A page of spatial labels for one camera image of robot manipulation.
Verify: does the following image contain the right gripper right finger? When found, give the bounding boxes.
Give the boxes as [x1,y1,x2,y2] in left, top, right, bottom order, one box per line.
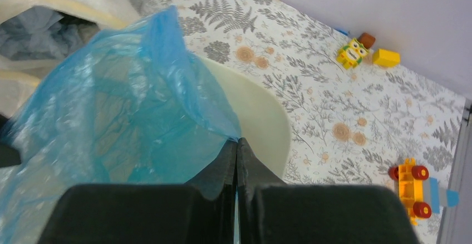
[237,138,419,243]

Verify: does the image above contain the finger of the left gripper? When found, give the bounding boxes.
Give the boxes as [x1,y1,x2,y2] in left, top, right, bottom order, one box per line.
[1,113,22,168]

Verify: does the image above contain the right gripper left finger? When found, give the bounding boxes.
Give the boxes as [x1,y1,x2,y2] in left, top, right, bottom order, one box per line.
[38,141,237,243]

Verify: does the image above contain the blue plastic trash bag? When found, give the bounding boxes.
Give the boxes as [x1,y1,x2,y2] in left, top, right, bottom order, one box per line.
[1,6,241,243]

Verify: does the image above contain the large translucent white bag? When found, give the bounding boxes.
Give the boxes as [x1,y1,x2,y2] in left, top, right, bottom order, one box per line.
[1,0,140,117]

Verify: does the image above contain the cream plastic trash bin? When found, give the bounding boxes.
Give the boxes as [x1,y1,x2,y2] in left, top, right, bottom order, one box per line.
[200,57,291,178]

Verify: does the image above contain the floral patterned table mat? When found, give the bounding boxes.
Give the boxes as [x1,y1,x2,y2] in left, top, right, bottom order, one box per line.
[132,0,466,188]

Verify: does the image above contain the orange toy car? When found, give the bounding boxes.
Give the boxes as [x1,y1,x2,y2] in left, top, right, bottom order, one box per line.
[388,158,433,226]

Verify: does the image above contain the yellow owl toy block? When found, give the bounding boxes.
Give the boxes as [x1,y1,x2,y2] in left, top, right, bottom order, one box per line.
[336,38,369,70]

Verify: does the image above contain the yellow cube block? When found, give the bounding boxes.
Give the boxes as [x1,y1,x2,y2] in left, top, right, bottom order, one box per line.
[372,48,401,67]

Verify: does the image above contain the small brown block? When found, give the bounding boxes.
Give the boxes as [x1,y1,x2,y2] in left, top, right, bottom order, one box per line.
[357,32,376,49]

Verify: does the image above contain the right aluminium frame post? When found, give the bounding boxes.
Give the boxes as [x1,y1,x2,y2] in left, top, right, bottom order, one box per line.
[436,99,471,243]

